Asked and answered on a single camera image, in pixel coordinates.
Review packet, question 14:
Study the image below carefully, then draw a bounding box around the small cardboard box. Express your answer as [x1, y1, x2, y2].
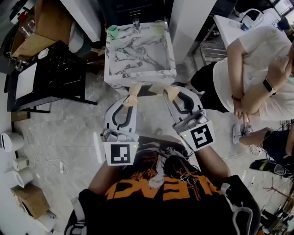
[11, 183, 50, 220]

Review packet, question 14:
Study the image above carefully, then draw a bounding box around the person's black orange t-shirt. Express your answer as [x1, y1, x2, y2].
[64, 135, 261, 235]

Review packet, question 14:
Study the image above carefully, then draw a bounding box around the person's left forearm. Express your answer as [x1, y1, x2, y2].
[88, 164, 122, 196]

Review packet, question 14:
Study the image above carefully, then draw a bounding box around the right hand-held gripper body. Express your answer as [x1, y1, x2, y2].
[172, 108, 216, 152]

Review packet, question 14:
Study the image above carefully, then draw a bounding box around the white cylindrical bin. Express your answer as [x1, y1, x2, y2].
[68, 22, 85, 55]

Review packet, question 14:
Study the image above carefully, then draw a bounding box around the green hexagonal cup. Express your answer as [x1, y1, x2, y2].
[107, 24, 119, 39]

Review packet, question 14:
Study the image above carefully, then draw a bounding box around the white drawstring cord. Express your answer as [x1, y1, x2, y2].
[220, 183, 253, 235]

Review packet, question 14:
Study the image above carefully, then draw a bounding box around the white cylindrical appliance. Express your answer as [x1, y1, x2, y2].
[0, 132, 25, 152]

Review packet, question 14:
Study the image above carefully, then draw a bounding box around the metal rack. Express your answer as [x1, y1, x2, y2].
[199, 22, 228, 67]

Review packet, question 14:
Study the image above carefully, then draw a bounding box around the white table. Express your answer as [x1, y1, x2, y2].
[213, 9, 285, 49]

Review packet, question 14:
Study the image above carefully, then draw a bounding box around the black wheeled machine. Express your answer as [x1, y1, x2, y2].
[98, 0, 173, 23]

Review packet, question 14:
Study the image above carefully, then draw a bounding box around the thin tripod stand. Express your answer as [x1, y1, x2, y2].
[263, 176, 291, 199]

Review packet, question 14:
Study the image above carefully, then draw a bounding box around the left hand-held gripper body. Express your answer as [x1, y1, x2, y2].
[100, 128, 140, 166]

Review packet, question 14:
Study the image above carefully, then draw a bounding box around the white pillar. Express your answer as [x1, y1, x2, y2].
[59, 0, 102, 43]
[170, 0, 216, 65]

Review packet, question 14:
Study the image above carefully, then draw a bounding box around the small metal vanity faucet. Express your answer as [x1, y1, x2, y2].
[15, 58, 25, 72]

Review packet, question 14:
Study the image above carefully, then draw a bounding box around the black yellow shoe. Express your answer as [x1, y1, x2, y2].
[249, 159, 276, 172]

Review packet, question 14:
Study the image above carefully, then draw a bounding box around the marble pattern tray table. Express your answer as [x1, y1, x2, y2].
[104, 22, 177, 96]

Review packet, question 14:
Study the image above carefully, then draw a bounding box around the clear water bottle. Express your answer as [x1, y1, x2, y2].
[241, 19, 252, 32]

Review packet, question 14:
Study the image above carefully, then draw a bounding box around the black speckled vanity cabinet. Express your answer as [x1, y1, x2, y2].
[6, 41, 97, 113]

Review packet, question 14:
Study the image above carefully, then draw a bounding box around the clear yellowish cup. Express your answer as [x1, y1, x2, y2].
[154, 20, 166, 35]

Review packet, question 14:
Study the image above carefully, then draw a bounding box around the white paper roll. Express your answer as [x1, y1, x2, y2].
[13, 169, 33, 188]

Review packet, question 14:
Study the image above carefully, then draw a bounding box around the small beige device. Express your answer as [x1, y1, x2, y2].
[12, 157, 29, 172]

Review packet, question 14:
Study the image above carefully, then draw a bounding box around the white rectangular basin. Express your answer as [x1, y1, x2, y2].
[15, 63, 37, 99]

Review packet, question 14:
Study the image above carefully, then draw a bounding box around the person's right forearm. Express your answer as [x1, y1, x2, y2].
[195, 145, 232, 179]

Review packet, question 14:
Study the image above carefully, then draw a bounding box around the large cardboard box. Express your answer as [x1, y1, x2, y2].
[11, 0, 72, 60]

